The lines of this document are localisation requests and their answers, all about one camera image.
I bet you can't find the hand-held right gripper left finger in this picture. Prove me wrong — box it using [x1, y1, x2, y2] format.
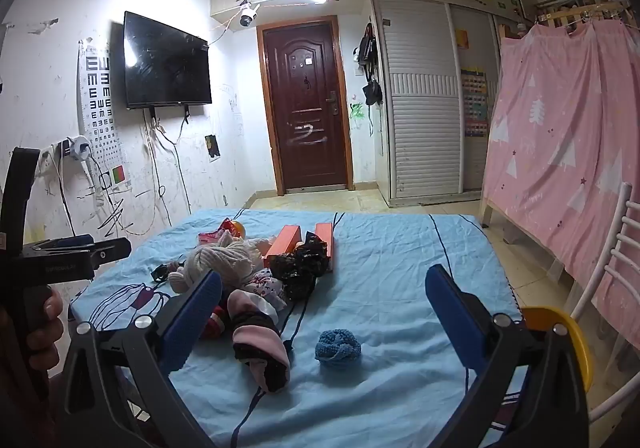
[57, 269, 223, 448]

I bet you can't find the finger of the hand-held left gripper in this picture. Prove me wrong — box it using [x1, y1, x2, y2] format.
[31, 234, 97, 251]
[87, 237, 132, 270]

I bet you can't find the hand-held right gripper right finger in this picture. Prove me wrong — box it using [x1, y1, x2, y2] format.
[425, 264, 603, 448]

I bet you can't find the person's left hand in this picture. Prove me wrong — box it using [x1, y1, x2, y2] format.
[0, 287, 65, 409]

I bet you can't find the small red cloth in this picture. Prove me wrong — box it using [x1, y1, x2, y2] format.
[200, 305, 228, 340]

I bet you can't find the light blue printed blanket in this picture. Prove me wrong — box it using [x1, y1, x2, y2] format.
[70, 208, 531, 448]

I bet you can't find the white yarn doll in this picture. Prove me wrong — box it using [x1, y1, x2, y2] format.
[167, 230, 273, 296]

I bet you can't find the pink and black sock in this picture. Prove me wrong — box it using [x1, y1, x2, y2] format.
[227, 289, 292, 394]

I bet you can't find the white patterned cloth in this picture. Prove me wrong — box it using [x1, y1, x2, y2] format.
[245, 269, 288, 311]

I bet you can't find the white power strip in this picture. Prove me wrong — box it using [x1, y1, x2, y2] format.
[37, 137, 93, 175]

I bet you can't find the red yellow packet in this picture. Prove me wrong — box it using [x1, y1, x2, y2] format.
[197, 218, 248, 244]

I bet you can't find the orange box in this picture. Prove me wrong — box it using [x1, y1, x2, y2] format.
[262, 224, 303, 269]
[314, 222, 335, 274]

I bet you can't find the black plastic bag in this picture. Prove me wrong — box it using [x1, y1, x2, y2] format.
[272, 234, 331, 301]

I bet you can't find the blue knit ball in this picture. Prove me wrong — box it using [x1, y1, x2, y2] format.
[314, 329, 362, 369]

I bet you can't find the white eye chart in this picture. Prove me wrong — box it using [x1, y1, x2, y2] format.
[77, 39, 132, 191]

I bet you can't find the pink tree-print curtain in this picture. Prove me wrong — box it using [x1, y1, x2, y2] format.
[481, 18, 640, 349]

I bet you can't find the white slatted wardrobe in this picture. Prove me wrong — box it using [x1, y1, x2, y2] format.
[372, 0, 503, 208]

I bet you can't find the colourful grid poster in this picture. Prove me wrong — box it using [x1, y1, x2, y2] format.
[460, 67, 488, 138]

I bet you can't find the small black hanging bag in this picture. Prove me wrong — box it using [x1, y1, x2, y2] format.
[363, 78, 384, 107]

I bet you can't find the dark red door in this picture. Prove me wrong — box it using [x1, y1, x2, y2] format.
[257, 16, 355, 195]

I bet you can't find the large black hanging bag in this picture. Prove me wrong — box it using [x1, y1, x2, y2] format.
[353, 22, 379, 79]

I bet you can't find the black hanging cable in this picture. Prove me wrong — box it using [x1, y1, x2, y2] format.
[144, 108, 193, 201]

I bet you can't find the thin black cord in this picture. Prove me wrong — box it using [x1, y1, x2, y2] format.
[282, 298, 311, 354]

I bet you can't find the black wall television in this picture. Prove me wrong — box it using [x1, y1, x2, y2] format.
[123, 11, 213, 110]

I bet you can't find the white security camera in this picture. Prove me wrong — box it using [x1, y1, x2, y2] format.
[235, 0, 262, 29]

